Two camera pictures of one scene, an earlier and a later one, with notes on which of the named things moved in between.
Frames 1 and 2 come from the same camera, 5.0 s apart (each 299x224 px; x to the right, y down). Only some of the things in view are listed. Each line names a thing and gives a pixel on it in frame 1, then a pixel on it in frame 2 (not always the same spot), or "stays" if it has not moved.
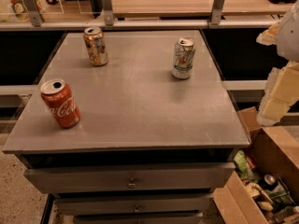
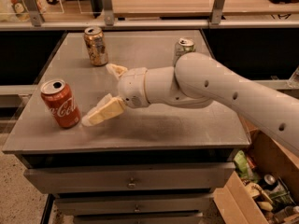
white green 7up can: x=183 y=58 stays
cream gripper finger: x=280 y=92 → x=108 y=107
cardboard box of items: x=263 y=185 stays
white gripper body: x=290 y=36 → x=133 y=88
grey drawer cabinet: x=149 y=148 stays
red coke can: x=60 y=102 stays
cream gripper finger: x=268 y=36 → x=116 y=70
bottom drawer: x=179 y=218 stays
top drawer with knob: x=121 y=177 stays
